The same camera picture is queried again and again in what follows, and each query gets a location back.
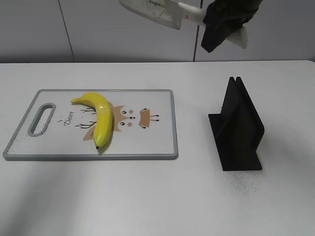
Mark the white handled kitchen knife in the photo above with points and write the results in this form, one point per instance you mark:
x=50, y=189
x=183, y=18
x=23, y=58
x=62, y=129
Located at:
x=165, y=12

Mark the yellow plastic banana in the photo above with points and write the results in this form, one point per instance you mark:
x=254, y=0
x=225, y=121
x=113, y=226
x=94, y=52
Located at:
x=102, y=129

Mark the white deer cutting board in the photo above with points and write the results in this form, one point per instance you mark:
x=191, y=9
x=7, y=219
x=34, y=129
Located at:
x=54, y=129

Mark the black knife stand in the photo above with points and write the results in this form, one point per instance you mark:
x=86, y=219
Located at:
x=237, y=129

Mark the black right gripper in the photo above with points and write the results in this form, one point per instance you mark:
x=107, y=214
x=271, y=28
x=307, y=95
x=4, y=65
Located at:
x=223, y=18

